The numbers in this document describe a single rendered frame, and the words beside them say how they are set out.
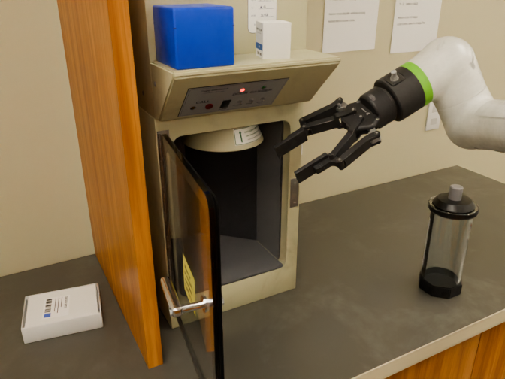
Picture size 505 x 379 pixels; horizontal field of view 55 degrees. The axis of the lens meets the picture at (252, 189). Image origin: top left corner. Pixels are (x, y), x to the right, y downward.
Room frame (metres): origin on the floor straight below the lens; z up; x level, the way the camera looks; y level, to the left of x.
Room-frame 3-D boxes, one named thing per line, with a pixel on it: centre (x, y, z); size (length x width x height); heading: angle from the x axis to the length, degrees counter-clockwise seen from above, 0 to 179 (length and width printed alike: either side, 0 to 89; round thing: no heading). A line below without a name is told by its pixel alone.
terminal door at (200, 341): (0.69, 0.11, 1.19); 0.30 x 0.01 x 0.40; 21
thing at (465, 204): (1.00, -0.46, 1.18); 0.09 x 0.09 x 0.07
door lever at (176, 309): (0.61, 0.11, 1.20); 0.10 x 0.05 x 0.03; 21
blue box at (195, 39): (0.82, 0.10, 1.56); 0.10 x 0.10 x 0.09; 28
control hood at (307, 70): (0.87, 0.01, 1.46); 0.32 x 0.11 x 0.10; 118
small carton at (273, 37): (0.89, -0.04, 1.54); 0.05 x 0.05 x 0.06; 14
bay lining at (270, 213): (1.03, 0.09, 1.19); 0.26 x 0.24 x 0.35; 118
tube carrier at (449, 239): (1.00, -0.46, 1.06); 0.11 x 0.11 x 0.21
